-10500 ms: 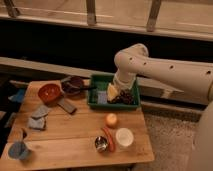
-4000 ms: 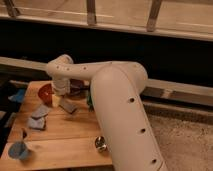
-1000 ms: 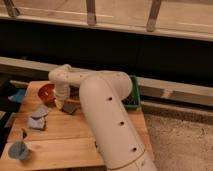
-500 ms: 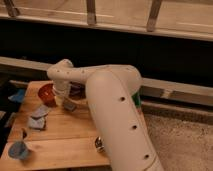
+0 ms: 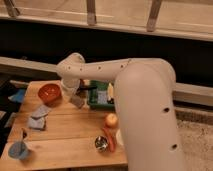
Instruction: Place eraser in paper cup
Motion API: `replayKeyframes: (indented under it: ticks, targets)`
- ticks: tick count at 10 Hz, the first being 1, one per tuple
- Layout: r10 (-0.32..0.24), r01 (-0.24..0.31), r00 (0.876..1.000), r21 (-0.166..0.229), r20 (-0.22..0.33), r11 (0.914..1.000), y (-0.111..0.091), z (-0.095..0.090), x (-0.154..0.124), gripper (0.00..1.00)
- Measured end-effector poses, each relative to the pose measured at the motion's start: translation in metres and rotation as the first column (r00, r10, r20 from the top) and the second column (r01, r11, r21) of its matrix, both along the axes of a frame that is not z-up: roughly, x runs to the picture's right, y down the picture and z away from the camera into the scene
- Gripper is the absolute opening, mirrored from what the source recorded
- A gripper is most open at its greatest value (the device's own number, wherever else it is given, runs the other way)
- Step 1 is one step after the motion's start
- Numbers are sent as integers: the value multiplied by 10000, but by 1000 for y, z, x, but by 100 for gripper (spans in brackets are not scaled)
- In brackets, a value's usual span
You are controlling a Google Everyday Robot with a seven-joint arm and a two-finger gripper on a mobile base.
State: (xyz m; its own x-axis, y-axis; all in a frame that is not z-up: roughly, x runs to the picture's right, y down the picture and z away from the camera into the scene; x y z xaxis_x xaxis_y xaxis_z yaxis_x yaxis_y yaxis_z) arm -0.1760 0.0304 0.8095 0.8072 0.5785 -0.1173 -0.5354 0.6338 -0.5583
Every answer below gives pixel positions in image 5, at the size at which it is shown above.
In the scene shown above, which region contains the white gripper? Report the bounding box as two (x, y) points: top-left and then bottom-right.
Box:
(61, 79), (80, 99)

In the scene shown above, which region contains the grey rectangular eraser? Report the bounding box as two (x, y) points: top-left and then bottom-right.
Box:
(70, 96), (85, 108)

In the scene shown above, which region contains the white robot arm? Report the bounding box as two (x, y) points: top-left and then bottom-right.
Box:
(56, 53), (187, 171)

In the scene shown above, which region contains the small metal cup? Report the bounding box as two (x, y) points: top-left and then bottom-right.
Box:
(95, 136), (108, 152)

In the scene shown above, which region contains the white paper cup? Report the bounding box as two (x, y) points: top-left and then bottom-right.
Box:
(116, 129), (124, 146)

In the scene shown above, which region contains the blue plastic cup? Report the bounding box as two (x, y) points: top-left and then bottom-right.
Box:
(8, 141), (29, 160)

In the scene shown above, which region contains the dark purple bowl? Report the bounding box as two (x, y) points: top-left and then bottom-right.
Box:
(77, 79), (84, 94)

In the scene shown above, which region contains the black spoon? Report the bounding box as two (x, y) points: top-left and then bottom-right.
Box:
(78, 86), (97, 91)

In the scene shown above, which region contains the orange red bowl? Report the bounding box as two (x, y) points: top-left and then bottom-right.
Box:
(38, 83), (61, 104)

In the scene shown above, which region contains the green plastic tray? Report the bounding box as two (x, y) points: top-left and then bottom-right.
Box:
(87, 80), (114, 110)

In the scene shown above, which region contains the light blue sponge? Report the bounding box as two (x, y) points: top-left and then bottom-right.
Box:
(97, 91), (107, 104)

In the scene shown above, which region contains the upper grey blue cloth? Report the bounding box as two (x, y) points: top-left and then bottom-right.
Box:
(31, 105), (51, 119)

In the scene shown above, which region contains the grey blue cloth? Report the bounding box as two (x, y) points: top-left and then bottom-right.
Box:
(31, 105), (51, 119)
(28, 118), (45, 130)

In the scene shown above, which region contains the yellow banana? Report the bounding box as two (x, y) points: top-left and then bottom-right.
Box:
(107, 83), (114, 100)

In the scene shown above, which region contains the wooden table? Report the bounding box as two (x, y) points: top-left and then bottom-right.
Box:
(0, 81), (127, 171)

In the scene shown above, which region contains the lower grey blue cloth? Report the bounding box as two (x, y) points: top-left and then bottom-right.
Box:
(28, 118), (45, 130)

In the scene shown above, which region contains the blue cloth beside table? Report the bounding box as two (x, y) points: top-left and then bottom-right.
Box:
(9, 89), (26, 103)

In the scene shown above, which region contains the orange fruit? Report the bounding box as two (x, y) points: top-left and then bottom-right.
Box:
(105, 113), (118, 128)

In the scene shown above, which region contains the orange carrot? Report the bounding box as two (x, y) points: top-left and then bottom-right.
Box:
(102, 127), (116, 152)

